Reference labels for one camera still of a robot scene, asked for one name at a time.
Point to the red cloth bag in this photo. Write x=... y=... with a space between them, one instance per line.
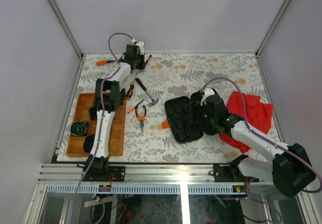
x=259 y=115

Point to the orange utility knife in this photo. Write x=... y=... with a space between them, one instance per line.
x=133 y=108

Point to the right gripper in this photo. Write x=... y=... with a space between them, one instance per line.
x=203 y=104

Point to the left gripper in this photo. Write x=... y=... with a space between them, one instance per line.
x=139 y=54

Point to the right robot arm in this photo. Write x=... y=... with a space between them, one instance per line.
x=286 y=166

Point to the black plastic tool case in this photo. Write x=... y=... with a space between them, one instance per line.
x=184 y=116

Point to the large orange screwdriver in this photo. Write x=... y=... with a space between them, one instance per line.
x=104 y=62

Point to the dark patterned rolled cloth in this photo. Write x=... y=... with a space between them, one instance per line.
x=122 y=96

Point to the black orange handle screwdriver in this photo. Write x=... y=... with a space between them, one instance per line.
x=130 y=91

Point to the aluminium front rail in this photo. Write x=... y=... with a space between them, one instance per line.
x=141 y=179

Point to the wooden compartment tray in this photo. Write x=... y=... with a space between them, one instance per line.
x=84 y=125

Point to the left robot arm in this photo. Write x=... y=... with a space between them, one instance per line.
x=107 y=101

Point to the claw hammer black handle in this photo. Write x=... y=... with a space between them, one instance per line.
x=154 y=101

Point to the orange long-nose pliers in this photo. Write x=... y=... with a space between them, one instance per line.
x=141 y=117

